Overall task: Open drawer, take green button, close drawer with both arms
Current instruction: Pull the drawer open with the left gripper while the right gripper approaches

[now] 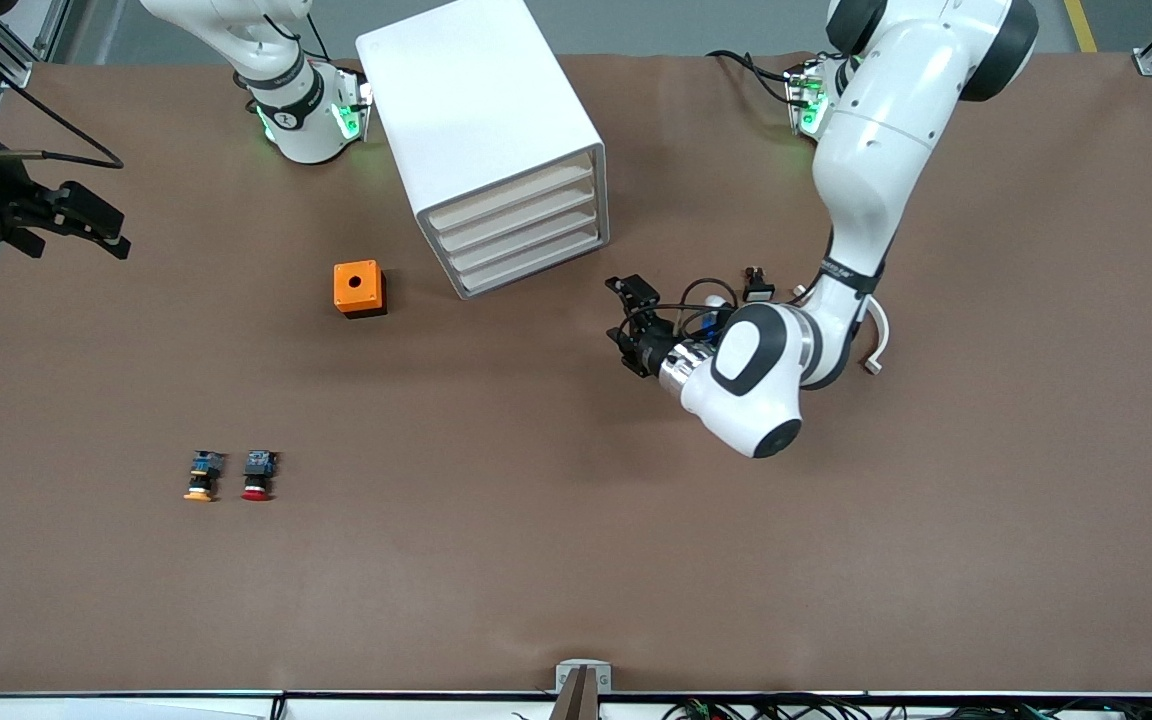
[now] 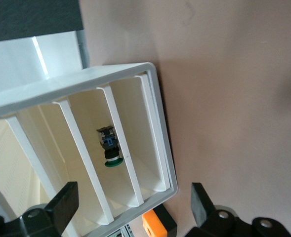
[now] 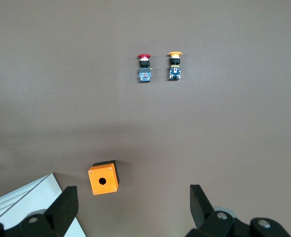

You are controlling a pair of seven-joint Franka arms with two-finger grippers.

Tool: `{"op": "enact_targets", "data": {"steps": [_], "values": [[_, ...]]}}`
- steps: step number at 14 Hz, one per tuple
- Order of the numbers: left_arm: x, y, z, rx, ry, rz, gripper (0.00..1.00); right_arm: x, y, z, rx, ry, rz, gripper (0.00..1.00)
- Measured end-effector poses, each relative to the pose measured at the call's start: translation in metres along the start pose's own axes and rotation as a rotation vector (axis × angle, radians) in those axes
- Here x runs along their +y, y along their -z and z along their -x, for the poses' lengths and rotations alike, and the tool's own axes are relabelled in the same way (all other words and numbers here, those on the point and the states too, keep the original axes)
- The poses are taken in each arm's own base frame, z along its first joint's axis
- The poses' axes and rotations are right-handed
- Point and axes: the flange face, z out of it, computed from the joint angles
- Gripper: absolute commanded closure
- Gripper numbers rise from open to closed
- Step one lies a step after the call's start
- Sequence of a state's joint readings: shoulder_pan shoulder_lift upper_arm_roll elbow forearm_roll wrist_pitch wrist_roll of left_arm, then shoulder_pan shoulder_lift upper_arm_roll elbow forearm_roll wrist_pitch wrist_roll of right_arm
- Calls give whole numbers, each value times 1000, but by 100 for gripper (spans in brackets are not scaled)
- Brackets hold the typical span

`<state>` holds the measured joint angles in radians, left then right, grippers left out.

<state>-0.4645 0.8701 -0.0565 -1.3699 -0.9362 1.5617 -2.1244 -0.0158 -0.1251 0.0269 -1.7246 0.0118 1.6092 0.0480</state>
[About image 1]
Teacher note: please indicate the black switch with white face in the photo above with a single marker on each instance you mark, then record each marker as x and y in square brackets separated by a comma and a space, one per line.
[758, 290]

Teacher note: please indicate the red push button switch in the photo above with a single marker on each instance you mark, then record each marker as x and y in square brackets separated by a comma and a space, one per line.
[258, 475]

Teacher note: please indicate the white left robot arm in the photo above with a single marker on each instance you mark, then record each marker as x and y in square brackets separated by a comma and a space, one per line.
[876, 150]

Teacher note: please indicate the white curved pipe clamp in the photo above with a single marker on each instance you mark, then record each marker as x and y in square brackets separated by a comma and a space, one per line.
[883, 335]

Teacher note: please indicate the brown table cover sheet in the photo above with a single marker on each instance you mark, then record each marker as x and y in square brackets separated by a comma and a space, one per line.
[576, 550]

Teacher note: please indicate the grey mount bracket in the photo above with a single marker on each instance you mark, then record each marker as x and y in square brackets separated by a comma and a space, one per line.
[564, 672]

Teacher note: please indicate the brown camera pole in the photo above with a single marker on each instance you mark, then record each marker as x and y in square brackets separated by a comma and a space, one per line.
[576, 700]

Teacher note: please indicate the orange button enclosure box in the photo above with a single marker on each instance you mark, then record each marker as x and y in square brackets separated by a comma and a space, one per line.
[356, 285]

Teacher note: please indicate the yellow push button switch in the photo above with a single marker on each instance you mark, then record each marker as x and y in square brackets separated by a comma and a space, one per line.
[201, 478]

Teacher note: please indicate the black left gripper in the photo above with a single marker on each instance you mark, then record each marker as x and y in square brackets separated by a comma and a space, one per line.
[648, 350]

